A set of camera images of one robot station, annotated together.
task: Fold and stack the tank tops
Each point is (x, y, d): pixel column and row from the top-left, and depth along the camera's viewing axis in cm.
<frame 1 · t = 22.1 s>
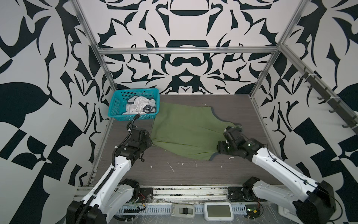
left hand: (148, 137, 82), fingers closed
right hand: (221, 147, 81), fingers open
teal plastic basket: (119, 98, 114), point 5 cm above the table
green tank top: (194, 131, 98), point 2 cm above the table
white grey tank top: (139, 105, 98), point 14 cm above the table

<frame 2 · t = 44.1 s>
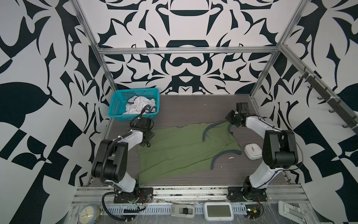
left hand: (148, 134, 94), fingers open
right hand: (229, 115, 96), fingers closed
green tank top: (177, 150, 95), on the table
the other named things where they were.

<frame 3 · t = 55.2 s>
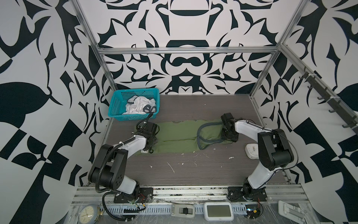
left hand: (152, 138, 93), fingers open
right hand: (227, 136, 95), fingers open
green tank top: (184, 136, 97), on the table
the other named things where they were.

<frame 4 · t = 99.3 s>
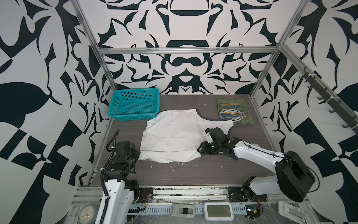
left hand: (137, 148, 79), fingers closed
right hand: (200, 149, 84), fingers open
green tank top: (235, 110, 110), point 2 cm above the table
white grey tank top: (173, 136, 99), on the table
the other named things where they were.

